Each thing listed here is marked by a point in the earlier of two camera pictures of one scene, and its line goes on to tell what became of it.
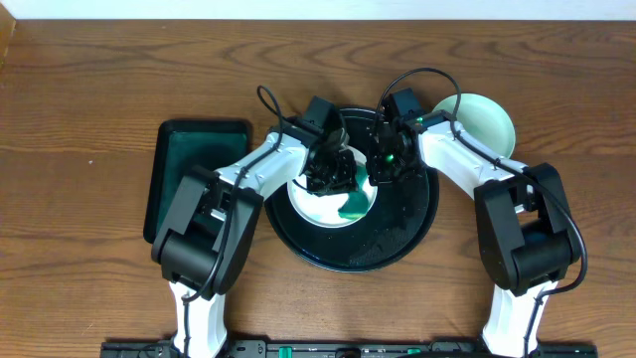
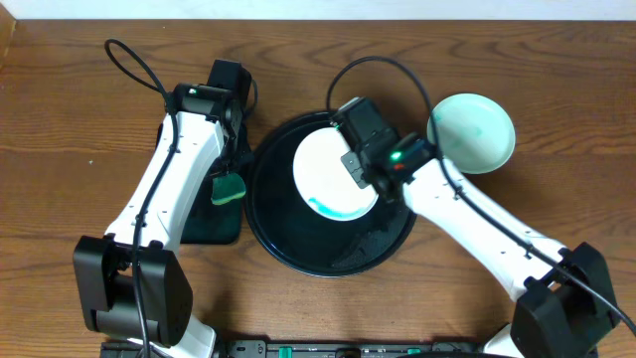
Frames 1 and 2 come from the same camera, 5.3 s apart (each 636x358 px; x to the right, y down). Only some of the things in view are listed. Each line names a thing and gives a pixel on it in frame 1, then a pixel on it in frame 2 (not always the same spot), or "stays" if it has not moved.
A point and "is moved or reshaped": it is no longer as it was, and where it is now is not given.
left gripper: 331,174 -> 231,162
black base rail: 346,349 stays
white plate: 483,120 stays
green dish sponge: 357,202 is moved or reshaped
